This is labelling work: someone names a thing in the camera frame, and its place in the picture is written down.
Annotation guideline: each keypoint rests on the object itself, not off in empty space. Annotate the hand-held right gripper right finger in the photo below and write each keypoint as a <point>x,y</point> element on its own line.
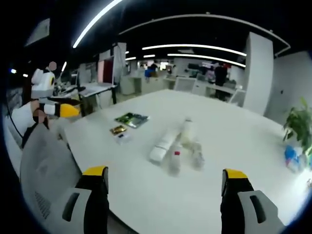
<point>246,204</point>

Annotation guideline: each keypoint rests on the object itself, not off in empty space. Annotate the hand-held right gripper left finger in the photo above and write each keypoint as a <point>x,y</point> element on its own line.
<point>83,202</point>

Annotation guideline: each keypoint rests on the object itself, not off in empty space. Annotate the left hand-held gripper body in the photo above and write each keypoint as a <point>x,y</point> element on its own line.
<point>43,83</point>

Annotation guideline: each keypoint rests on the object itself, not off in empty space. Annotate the clear red-label skincare bottle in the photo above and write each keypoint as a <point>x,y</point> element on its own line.
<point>175,158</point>

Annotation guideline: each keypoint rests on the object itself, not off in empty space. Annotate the white skincare tube bottle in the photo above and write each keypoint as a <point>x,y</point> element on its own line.
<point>163,143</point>

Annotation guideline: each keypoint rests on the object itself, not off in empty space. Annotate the white desk with black legs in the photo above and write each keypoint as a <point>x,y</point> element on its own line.
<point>97,88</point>

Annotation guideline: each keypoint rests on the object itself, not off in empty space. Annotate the white clothing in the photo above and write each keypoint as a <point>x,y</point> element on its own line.
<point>23,117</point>

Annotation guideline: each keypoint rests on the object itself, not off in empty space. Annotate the grey office chair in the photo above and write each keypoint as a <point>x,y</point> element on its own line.
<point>46,165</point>

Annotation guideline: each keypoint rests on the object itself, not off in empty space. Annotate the red panel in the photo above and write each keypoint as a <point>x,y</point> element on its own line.
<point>108,70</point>

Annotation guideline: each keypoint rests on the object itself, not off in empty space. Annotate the golden packet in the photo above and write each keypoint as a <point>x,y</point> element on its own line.
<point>118,129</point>

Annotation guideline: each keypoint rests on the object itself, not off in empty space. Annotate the small white packet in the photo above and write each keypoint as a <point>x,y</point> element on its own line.
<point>123,138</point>

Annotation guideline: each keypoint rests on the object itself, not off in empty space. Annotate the green packet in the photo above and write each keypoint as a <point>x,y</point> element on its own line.
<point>132,120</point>

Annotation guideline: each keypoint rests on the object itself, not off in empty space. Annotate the blue plastic packet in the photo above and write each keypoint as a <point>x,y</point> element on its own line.
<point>293,157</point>

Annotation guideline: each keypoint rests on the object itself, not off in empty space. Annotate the long ceiling light strip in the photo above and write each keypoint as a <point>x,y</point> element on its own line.
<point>207,58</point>
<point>195,47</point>
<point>95,22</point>

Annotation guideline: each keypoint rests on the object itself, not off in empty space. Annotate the green potted plant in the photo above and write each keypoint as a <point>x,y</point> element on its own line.
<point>298,122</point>

